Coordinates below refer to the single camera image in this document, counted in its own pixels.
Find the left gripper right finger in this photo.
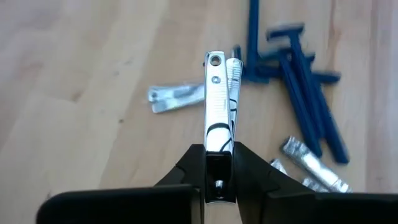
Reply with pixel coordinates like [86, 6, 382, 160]
[234, 141, 398, 224]

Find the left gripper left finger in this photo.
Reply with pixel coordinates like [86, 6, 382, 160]
[35, 143, 206, 224]

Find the silver nail clipper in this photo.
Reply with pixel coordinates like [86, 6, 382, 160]
[203, 50, 244, 205]
[281, 136, 352, 194]
[269, 158, 330, 193]
[147, 83, 206, 113]

